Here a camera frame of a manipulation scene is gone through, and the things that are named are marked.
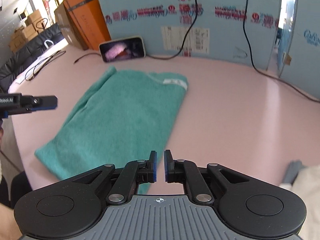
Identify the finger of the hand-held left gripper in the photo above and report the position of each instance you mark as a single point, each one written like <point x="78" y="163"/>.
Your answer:
<point x="43" y="108"/>
<point x="42" y="100"/>

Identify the person's black trousers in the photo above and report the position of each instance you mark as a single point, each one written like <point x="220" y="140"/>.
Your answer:
<point x="21" y="190"/>

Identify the green cloth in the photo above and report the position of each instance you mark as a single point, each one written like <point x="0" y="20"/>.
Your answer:
<point x="120" y="115"/>

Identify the blue-grey fleece garment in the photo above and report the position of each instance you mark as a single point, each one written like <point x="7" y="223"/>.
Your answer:
<point x="292" y="172"/>

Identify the brown cardboard box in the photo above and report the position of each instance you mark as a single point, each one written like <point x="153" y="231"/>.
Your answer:
<point x="67" y="30"/>

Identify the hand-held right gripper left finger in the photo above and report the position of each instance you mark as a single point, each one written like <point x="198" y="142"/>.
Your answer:
<point x="154" y="167"/>

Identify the black sofa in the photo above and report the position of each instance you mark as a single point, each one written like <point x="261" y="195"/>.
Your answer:
<point x="25" y="52"/>

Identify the stack of cardboard boxes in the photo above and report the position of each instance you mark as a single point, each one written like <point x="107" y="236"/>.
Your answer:
<point x="27" y="30"/>

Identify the taped light blue cardboard box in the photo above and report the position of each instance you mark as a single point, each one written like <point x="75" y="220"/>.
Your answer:
<point x="140" y="30"/>

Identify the white-cased smartphone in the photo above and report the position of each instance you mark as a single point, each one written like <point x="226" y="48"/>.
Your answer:
<point x="122" y="48"/>

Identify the white black-trimmed polo shirt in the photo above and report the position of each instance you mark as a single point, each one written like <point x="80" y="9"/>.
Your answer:
<point x="307" y="200"/>

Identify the orange box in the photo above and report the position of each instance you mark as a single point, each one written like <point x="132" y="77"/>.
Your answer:
<point x="87" y="20"/>

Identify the plain light blue cardboard box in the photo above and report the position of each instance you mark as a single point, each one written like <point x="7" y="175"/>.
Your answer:
<point x="302" y="62"/>

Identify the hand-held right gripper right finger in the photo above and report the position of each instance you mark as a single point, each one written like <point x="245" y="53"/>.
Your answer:
<point x="166" y="167"/>

